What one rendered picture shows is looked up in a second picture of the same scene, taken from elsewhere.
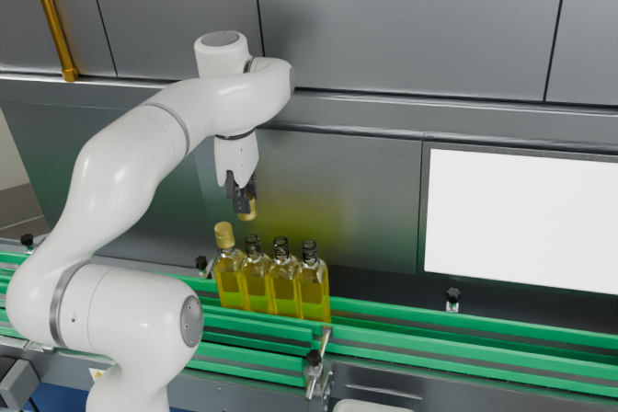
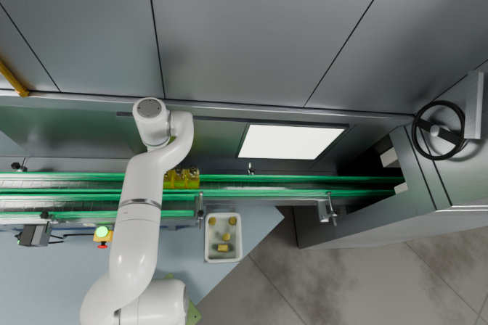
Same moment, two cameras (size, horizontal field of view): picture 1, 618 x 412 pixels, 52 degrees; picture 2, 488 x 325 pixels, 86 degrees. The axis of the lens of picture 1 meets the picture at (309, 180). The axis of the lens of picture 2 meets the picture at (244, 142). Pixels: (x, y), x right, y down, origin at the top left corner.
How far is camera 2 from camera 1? 58 cm
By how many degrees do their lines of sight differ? 35
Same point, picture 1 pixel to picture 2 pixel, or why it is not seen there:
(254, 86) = (181, 149)
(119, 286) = (149, 307)
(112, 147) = (136, 262)
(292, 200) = not seen: hidden behind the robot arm
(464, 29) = (276, 82)
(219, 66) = (152, 127)
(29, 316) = not seen: outside the picture
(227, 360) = not seen: hidden behind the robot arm
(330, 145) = (200, 123)
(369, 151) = (220, 125)
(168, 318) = (179, 313)
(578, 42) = (325, 89)
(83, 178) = (123, 284)
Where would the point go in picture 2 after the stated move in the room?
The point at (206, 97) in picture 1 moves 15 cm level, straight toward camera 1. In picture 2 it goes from (159, 168) to (185, 225)
